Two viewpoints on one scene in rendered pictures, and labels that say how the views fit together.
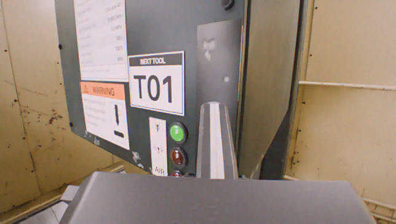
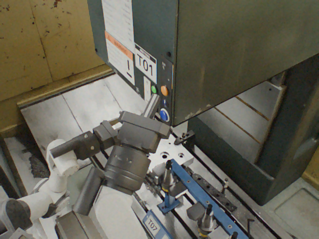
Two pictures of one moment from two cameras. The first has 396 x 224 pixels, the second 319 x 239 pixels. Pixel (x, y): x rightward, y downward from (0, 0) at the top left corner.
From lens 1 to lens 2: 0.59 m
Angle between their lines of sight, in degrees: 36
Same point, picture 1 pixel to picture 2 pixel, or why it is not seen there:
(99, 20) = (117, 9)
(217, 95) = (166, 83)
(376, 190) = not seen: outside the picture
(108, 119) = (123, 64)
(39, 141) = (46, 26)
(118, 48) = (129, 34)
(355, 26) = not seen: outside the picture
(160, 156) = (147, 95)
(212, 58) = (164, 69)
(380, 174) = not seen: outside the picture
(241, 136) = (175, 100)
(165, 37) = (150, 47)
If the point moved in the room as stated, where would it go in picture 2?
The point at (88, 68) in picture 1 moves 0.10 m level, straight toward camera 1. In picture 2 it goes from (110, 28) to (114, 45)
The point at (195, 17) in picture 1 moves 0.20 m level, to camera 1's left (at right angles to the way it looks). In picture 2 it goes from (160, 50) to (83, 33)
